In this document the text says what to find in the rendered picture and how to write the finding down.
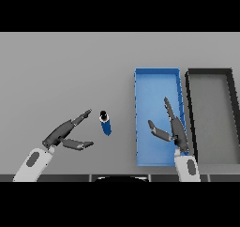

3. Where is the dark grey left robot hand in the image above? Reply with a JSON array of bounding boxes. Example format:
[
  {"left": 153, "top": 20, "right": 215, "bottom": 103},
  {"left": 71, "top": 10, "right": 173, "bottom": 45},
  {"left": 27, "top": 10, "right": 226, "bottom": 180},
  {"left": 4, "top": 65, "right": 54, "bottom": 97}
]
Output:
[{"left": 41, "top": 108, "right": 95, "bottom": 151}]

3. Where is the blue bin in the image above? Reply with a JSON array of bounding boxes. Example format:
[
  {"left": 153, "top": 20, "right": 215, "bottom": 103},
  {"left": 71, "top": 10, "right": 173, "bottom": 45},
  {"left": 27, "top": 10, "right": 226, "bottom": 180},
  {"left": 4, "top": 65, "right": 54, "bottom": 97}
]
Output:
[{"left": 134, "top": 68, "right": 189, "bottom": 168}]

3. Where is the dark grey bin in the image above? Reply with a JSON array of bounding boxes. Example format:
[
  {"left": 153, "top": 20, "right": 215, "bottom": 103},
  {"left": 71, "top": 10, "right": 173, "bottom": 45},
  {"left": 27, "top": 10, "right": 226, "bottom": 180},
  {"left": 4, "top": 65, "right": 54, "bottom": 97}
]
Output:
[{"left": 185, "top": 68, "right": 240, "bottom": 165}]

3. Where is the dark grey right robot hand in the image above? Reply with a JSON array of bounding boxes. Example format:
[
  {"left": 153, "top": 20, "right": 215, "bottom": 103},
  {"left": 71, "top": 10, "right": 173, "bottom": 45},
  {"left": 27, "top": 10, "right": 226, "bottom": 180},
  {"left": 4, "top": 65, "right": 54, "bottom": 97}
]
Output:
[{"left": 147, "top": 96, "right": 190, "bottom": 154}]

